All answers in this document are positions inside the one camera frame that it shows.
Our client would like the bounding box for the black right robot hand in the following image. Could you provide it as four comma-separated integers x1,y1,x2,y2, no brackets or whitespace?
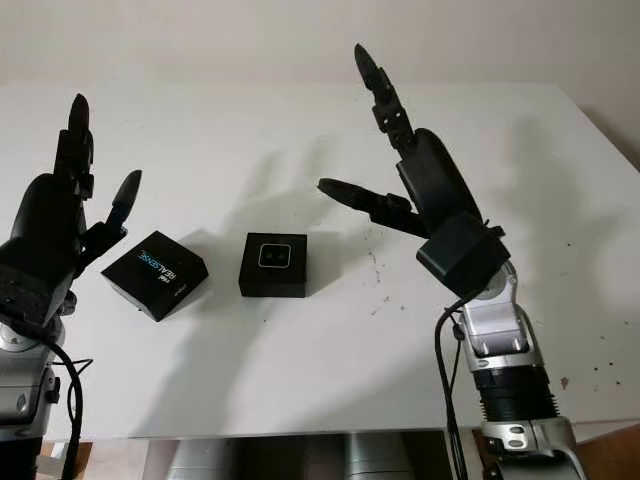
317,43,486,240

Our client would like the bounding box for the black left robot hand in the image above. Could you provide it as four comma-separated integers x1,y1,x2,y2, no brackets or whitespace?
9,93,143,281

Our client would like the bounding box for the black RealSense box lid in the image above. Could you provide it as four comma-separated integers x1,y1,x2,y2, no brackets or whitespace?
99,229,210,323

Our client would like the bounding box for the small silver depth camera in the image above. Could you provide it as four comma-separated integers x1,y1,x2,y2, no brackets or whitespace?
257,243,294,270

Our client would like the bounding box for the silver right robot leg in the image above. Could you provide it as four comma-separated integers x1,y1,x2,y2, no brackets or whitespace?
347,434,406,480

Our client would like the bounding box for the silver robot leg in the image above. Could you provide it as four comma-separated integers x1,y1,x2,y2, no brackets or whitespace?
167,439,231,480
347,434,406,480

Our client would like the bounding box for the silver left robot leg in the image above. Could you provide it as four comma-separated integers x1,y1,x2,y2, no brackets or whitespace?
167,439,231,480

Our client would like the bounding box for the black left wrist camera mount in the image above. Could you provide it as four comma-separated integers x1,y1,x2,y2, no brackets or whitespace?
0,239,86,326

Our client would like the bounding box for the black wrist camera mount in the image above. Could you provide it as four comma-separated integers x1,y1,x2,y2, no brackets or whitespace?
417,212,511,300
0,239,86,326

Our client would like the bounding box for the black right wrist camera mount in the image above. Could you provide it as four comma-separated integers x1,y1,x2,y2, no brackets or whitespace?
417,212,511,300

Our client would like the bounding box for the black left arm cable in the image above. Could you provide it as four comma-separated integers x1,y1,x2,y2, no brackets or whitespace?
0,304,96,480

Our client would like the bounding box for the black camera box base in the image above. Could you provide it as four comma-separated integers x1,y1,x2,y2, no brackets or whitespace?
238,231,307,300

